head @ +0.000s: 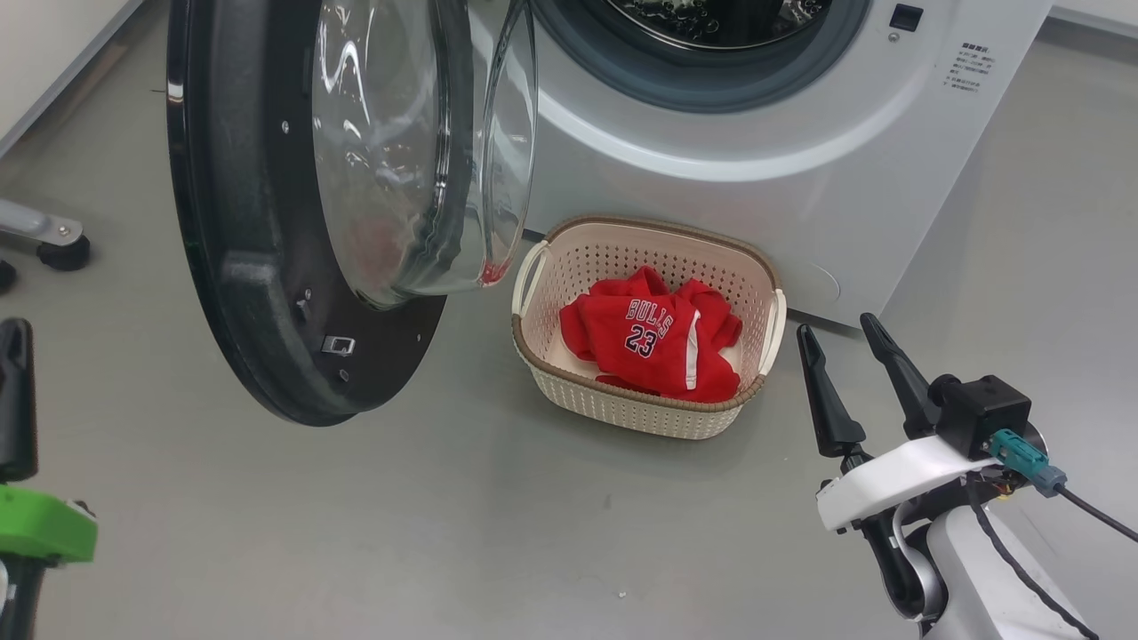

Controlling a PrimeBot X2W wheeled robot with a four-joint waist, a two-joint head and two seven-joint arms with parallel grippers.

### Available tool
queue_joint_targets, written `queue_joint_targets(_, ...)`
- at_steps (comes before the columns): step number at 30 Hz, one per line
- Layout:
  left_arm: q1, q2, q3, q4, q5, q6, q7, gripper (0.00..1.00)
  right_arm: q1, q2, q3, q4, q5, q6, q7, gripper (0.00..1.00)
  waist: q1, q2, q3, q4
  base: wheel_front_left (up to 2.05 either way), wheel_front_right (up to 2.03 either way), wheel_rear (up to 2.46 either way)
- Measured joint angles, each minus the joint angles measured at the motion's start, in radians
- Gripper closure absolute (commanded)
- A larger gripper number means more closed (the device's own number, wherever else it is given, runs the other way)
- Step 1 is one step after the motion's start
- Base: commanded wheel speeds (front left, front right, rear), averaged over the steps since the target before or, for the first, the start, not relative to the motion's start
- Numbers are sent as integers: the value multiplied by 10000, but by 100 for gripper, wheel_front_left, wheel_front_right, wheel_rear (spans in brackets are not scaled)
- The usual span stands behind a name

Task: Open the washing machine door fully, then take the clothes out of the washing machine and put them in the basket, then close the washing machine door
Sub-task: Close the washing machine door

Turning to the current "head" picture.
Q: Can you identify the black round glass washer door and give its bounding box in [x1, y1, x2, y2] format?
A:
[166, 0, 539, 428]

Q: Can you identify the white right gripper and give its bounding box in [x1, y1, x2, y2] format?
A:
[796, 312, 1003, 534]

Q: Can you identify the cream perforated laundry basket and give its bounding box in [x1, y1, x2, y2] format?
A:
[511, 215, 788, 441]

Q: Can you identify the right camera cable teal plug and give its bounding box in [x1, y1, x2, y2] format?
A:
[989, 429, 1138, 543]

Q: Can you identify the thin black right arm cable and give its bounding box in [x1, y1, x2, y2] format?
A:
[965, 476, 1101, 640]

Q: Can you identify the red Bulls 23 jersey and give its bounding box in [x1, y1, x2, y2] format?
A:
[558, 265, 744, 404]

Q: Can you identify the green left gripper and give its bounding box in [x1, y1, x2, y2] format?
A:
[0, 317, 99, 565]

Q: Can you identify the white front-load washing machine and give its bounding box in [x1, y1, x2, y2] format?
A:
[467, 0, 1056, 330]

